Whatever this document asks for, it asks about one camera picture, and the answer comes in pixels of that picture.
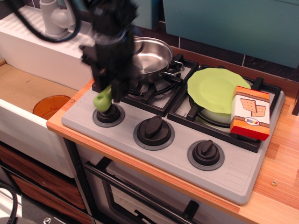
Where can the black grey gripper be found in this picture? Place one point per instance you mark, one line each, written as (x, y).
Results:
(112, 64)

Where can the grey spatula green handle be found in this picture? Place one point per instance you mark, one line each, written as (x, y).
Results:
(103, 100)

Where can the toy cracker box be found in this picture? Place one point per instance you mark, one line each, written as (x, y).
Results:
(250, 115)

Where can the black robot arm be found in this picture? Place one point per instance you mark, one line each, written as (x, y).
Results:
(111, 19)

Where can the left black stove knob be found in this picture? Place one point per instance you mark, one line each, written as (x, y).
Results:
(112, 117)

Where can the black stove knob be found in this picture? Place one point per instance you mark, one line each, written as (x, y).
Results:
(154, 134)
(206, 155)
(112, 117)

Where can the stainless steel pot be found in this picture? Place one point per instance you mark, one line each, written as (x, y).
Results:
(154, 60)

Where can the middle black stove knob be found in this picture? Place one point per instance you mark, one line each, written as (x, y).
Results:
(154, 134)

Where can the green plastic plate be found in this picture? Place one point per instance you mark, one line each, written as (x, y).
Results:
(213, 88)

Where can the right black stove knob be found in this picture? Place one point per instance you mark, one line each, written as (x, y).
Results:
(206, 155)

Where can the grey toy stove top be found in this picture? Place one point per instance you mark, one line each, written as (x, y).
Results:
(234, 180)

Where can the left black burner grate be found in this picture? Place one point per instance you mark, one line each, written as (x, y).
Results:
(156, 98)

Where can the orange sink drain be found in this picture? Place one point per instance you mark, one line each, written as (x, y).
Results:
(48, 106)

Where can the white toy sink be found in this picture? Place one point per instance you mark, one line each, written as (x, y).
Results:
(30, 70)

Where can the grey toy faucet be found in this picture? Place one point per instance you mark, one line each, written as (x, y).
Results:
(57, 21)

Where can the wooden drawer front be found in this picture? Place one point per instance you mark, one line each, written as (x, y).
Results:
(44, 185)

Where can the black oven door handle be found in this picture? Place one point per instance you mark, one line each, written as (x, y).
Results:
(185, 218)

